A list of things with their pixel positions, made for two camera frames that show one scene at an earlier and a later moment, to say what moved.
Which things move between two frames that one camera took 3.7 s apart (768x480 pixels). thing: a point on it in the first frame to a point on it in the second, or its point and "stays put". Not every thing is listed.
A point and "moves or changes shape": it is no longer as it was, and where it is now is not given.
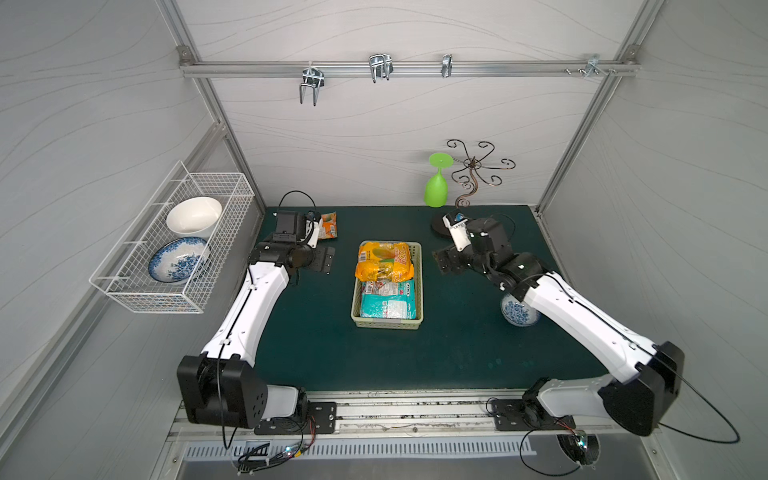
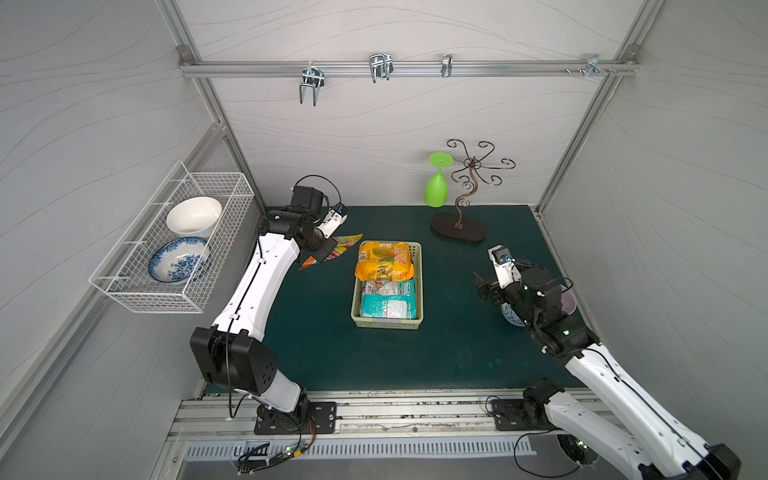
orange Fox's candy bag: x=327 y=226 moves or changes shape
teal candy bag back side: x=382 y=299 stays put
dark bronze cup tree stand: x=473 y=167 stays put
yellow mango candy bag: x=384 y=261 stays put
